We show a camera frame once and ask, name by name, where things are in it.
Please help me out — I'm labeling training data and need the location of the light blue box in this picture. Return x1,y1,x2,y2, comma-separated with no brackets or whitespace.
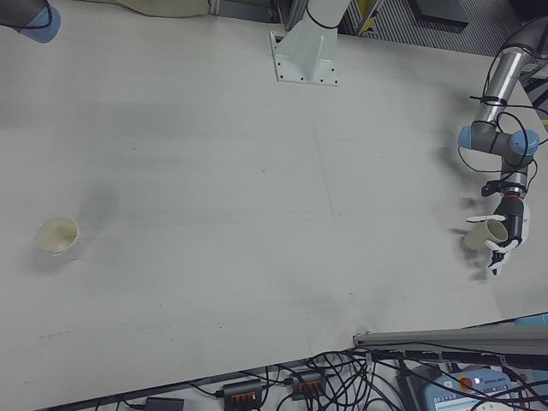
515,313,548,330

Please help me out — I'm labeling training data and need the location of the black cable duct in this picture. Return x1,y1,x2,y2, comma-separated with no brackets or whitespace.
402,348,548,371

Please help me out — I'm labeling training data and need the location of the beige plastic cup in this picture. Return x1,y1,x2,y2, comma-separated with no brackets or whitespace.
464,219,509,252

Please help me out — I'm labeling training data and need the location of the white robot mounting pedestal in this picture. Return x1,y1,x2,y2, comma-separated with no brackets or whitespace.
268,0,350,88

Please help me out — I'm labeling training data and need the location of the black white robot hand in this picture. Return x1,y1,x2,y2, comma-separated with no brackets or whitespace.
465,194,533,277

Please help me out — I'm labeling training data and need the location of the blue grey teach pendant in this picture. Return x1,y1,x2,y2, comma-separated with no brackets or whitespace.
421,363,548,411

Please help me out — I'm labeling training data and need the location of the black orange usb hub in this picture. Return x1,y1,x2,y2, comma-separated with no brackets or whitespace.
289,371,329,401
221,378,265,406

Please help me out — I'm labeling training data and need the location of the grey aluminium profile rail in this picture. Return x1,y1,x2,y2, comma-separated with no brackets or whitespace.
352,325,548,356

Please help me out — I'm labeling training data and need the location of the yellow black bracket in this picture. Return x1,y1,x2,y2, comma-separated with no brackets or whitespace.
358,0,381,36

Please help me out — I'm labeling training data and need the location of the white stained paper cup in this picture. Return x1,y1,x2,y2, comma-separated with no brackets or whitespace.
34,216,82,260

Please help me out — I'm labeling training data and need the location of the black box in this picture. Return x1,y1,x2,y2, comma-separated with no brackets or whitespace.
408,0,471,25

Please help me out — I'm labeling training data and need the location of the black power adapter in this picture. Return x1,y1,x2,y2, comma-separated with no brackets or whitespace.
145,396,187,411

